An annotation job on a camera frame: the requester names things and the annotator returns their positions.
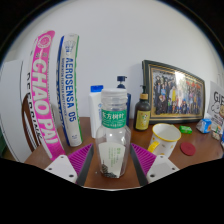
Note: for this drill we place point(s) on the white printed paper gift bag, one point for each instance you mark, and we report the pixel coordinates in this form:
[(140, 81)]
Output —
[(216, 103)]

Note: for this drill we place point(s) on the brown yellow-labelled pump bottle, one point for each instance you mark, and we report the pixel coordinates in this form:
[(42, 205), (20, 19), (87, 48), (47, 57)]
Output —
[(142, 118)]

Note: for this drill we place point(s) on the framed group photo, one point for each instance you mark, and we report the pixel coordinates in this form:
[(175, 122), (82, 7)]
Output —
[(175, 91)]

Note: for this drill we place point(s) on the blue tissue pack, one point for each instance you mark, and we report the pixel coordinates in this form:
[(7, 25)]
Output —
[(204, 126)]

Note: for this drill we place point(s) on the clear green-labelled plastic bottle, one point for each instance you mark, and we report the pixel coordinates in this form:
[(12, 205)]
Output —
[(113, 136)]

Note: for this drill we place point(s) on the dark blue pump bottle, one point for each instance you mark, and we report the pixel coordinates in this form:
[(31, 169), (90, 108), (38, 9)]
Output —
[(121, 81)]

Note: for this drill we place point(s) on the white bottle with blue cap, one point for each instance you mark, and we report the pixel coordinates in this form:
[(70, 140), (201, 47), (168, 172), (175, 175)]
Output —
[(94, 113)]

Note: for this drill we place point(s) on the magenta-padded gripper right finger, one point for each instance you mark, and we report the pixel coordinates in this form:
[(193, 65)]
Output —
[(145, 159)]

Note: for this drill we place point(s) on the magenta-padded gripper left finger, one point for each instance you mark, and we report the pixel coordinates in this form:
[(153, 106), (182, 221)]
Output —
[(80, 160)]

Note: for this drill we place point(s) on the pink shuttlecock tube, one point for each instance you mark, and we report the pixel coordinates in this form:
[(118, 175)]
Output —
[(43, 93)]

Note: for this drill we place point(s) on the flat round red coaster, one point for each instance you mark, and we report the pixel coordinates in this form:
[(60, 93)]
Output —
[(188, 149)]

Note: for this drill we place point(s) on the small patterned snack pack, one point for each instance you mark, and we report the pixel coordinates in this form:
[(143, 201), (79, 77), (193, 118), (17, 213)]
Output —
[(216, 135)]

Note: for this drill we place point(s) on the brown wooden chair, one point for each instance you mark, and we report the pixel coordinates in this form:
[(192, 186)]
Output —
[(26, 123)]

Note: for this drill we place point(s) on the white blue-green shuttlecock tube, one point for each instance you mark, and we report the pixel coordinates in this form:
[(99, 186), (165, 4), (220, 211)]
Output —
[(69, 90)]

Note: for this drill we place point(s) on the small green packet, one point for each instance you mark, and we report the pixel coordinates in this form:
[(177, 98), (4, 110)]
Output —
[(185, 129)]

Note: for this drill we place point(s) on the white mug with yellow rim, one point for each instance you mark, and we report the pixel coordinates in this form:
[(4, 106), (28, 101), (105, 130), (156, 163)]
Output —
[(165, 140)]

